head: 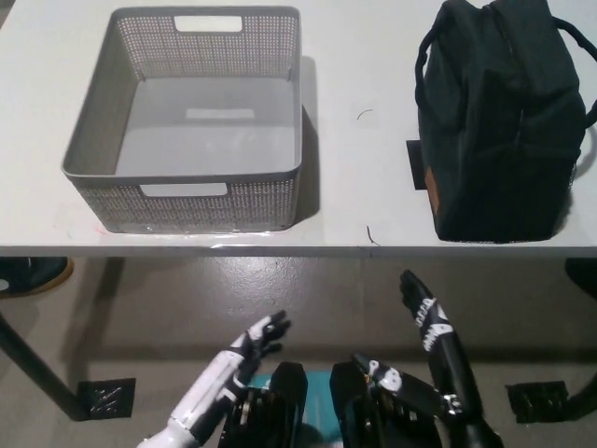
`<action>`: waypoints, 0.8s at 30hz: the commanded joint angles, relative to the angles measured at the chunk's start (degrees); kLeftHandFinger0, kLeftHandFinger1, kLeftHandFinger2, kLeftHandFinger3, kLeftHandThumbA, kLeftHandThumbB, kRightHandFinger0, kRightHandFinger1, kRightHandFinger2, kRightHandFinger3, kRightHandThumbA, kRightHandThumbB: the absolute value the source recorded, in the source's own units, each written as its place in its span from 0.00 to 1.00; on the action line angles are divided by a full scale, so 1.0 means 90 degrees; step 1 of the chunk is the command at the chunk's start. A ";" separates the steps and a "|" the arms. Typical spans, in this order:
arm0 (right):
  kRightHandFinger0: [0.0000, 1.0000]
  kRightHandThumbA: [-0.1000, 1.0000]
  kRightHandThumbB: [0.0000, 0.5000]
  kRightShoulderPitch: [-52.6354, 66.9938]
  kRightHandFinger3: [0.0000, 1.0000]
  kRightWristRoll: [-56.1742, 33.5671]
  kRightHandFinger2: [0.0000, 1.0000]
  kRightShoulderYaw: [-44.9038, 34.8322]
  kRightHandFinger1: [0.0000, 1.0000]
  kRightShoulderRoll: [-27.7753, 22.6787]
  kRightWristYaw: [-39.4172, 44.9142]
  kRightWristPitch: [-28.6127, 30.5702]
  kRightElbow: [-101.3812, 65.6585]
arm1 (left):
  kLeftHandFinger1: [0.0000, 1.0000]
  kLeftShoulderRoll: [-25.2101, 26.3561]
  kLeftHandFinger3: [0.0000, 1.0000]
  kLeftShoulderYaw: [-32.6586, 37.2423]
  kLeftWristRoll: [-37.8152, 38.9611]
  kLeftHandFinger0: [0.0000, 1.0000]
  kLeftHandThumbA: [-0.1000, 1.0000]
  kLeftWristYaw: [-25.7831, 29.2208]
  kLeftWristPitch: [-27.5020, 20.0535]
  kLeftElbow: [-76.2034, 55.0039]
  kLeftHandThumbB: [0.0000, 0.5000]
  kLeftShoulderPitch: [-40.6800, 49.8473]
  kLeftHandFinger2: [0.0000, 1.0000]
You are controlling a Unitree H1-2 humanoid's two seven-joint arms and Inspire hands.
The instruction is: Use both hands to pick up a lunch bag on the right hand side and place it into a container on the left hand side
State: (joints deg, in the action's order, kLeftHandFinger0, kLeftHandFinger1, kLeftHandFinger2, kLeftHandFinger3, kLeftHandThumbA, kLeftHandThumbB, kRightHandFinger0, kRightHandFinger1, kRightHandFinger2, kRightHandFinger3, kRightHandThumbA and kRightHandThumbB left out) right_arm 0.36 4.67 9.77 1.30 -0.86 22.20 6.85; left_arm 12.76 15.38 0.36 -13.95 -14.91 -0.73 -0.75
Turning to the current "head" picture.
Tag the short dark thread piece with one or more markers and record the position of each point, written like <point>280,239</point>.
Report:
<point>370,234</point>

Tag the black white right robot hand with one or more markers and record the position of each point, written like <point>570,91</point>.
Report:
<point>448,354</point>

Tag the black tape cross marker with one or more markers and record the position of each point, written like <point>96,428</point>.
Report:
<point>416,163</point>

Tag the dark shoe with orange sole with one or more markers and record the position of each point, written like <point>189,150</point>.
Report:
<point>32,277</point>

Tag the thin curved dark thread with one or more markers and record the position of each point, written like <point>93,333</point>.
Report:
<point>364,112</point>

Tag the black metal table leg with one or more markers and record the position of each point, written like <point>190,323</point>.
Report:
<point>32,364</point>
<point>585,392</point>

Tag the dark rounded object under table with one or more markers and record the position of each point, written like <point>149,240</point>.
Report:
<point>583,277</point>

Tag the clear tape strip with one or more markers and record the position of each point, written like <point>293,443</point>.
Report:
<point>233,242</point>

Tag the dark green fabric lunch bag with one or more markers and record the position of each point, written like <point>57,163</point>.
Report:
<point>494,140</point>

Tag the grey perforated plastic basket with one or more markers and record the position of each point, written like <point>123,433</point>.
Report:
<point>200,205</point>

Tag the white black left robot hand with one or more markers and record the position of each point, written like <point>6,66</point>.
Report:
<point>219,373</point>

